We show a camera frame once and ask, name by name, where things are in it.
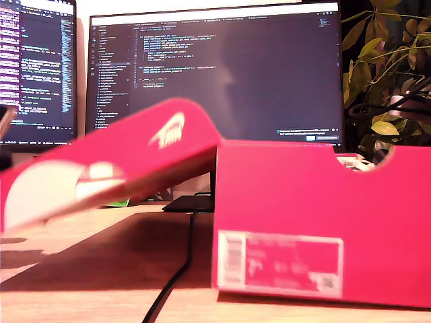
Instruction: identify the green leafy houseplant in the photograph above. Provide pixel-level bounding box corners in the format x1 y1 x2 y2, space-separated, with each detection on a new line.
340 0 431 162

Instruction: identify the red Nike shoebox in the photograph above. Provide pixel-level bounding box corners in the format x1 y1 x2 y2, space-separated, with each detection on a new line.
0 97 431 309

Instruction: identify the computer monitor with purple text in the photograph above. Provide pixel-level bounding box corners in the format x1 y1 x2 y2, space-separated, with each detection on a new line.
0 0 79 146

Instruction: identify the black table cable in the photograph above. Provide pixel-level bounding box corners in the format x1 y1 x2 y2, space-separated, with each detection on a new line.
141 211 198 323

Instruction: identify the large computer monitor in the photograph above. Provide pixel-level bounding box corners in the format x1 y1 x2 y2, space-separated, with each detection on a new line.
84 2 345 154

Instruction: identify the white shoe with paper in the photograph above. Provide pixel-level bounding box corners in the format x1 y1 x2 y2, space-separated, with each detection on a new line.
336 154 382 172

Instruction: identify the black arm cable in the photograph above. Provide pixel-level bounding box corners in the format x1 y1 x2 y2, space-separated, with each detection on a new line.
349 77 431 118

